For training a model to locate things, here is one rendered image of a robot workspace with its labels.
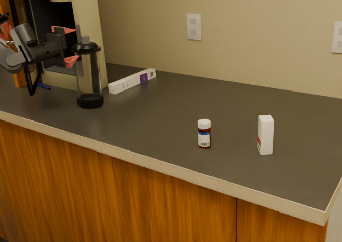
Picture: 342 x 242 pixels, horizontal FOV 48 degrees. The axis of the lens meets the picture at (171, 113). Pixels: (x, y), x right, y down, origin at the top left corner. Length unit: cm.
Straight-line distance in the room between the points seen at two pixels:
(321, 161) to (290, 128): 21
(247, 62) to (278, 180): 77
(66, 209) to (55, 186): 11
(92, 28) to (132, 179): 68
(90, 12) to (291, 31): 80
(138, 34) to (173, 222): 104
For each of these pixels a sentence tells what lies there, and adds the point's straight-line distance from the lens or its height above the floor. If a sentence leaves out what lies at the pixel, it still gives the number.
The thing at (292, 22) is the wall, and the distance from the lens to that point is 158.
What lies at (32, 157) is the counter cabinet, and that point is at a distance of 168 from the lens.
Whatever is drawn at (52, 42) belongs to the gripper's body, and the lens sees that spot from 138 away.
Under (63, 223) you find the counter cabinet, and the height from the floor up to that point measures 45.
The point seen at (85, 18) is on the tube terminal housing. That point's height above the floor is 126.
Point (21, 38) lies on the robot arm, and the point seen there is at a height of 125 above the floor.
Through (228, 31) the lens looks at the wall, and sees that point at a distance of 169.
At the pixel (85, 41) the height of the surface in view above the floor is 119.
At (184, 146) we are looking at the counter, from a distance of 117.
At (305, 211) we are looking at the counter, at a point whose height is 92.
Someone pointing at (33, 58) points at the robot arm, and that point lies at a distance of 132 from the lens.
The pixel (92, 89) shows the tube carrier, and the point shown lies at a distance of 149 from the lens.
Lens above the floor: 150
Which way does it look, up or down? 24 degrees down
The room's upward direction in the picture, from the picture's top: 4 degrees counter-clockwise
